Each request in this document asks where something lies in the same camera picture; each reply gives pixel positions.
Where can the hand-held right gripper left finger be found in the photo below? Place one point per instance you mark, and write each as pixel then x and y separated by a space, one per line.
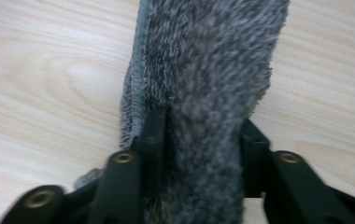
pixel 119 186

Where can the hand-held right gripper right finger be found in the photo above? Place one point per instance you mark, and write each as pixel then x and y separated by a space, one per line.
pixel 297 189

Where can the grey fluffy cloth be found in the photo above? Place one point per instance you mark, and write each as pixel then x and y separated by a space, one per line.
pixel 203 77

